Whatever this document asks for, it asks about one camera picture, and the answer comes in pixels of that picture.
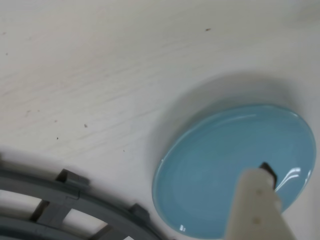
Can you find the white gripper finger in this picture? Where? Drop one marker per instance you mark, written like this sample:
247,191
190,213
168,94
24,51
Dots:
255,205

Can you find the blue round dish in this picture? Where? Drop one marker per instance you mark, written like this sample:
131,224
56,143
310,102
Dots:
212,162

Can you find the grey circular toy rail track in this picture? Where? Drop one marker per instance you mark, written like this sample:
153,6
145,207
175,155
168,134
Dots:
62,192

